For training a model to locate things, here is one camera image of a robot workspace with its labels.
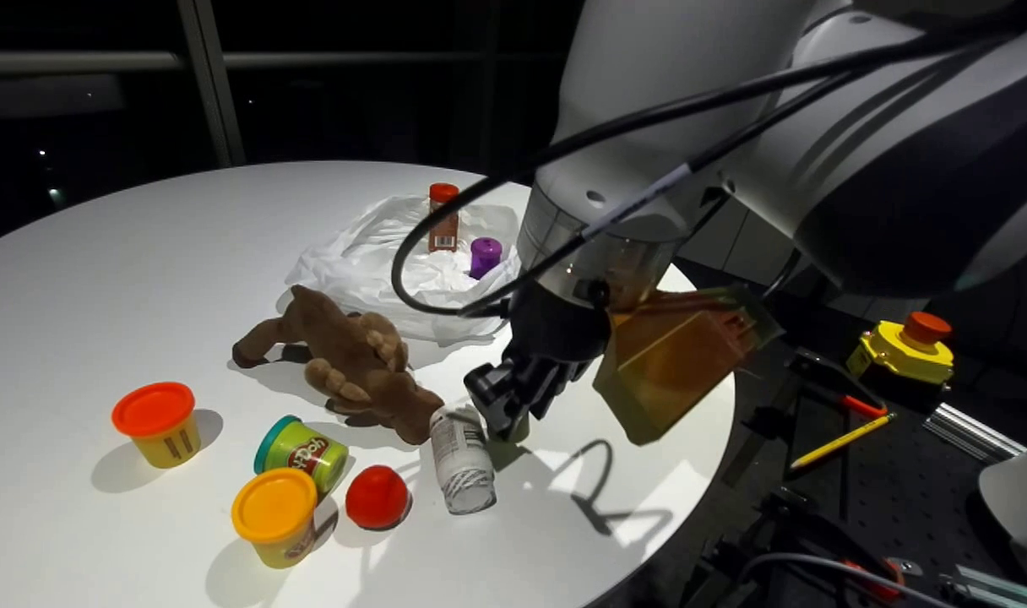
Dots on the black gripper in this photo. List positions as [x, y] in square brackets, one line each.
[558, 333]

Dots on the clear jar white lid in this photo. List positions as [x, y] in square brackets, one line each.
[465, 463]

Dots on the small purple plastic bottle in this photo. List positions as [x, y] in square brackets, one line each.
[486, 257]

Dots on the brown plush toy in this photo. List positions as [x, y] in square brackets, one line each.
[346, 355]

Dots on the clear white plastic bag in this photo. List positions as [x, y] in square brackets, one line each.
[357, 254]

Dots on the green play-doh tub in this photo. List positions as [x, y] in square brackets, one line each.
[300, 449]

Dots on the play-doh tub yellow lid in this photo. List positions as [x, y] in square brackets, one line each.
[275, 512]

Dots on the yellow pencil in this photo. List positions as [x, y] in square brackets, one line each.
[839, 439]

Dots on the play-doh tub orange lid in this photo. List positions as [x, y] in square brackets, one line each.
[158, 421]

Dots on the yellow emergency stop button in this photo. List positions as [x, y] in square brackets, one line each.
[906, 351]

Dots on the white rounded housing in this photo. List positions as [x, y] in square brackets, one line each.
[1021, 495]

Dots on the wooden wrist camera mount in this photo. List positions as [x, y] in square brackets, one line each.
[669, 359]

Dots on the grey window frame post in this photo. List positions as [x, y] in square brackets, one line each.
[212, 78]

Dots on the aluminium profile rail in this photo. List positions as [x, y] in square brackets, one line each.
[976, 431]

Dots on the grey window frame rail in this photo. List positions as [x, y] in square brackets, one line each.
[85, 61]

